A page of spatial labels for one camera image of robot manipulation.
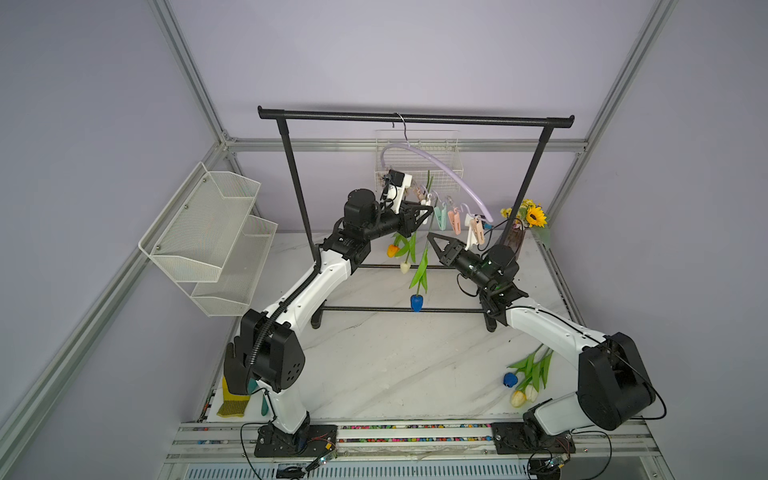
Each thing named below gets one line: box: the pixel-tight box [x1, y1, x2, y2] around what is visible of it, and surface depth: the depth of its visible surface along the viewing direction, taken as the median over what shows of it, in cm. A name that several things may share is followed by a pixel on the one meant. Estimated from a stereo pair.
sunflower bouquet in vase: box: [500, 199, 551, 259], surface depth 92 cm
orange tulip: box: [386, 234, 410, 259], surface depth 95 cm
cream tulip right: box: [511, 348, 554, 408], surface depth 81 cm
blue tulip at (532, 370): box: [503, 343, 554, 392], surface depth 85 cm
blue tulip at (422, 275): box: [409, 232, 433, 312], surface depth 78 cm
